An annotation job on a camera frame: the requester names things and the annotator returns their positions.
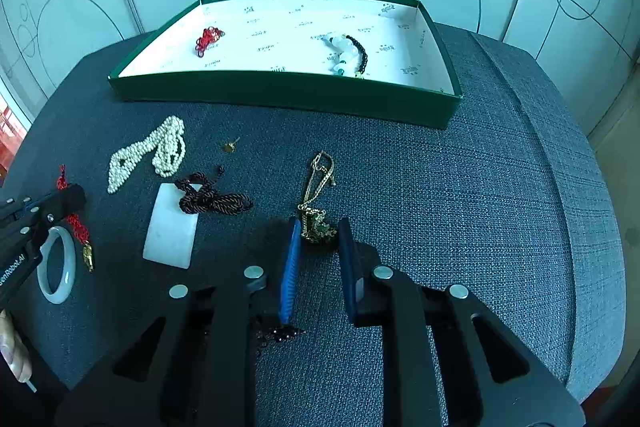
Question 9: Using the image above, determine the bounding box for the white jade bangle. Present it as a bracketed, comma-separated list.
[37, 225, 76, 305]

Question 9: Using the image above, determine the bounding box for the white pearl necklace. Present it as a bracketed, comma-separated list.
[105, 115, 188, 195]

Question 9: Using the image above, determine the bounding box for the white jade rectangular pendant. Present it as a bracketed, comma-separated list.
[142, 183, 198, 270]

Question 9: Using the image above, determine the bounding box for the small gold stud earring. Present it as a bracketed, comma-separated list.
[222, 138, 240, 153]

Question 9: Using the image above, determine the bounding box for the green shallow box tray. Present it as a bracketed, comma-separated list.
[108, 0, 463, 129]

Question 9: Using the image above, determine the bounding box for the gold chain necklace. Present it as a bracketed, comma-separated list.
[297, 149, 339, 244]

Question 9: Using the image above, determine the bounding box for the dark red bead mala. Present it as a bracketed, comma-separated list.
[252, 317, 304, 348]

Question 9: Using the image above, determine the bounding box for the white jade dark bead bracelet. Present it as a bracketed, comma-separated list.
[310, 32, 370, 79]

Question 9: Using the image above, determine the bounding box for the dark braided pendant cord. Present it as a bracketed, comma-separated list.
[173, 163, 255, 218]

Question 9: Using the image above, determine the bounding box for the person's left hand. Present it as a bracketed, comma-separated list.
[0, 310, 32, 384]

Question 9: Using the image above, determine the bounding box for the red cord gold charm bracelet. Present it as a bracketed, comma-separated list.
[194, 25, 227, 58]

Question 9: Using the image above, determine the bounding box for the blue grey fabric ottoman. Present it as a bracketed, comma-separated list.
[1, 26, 625, 426]

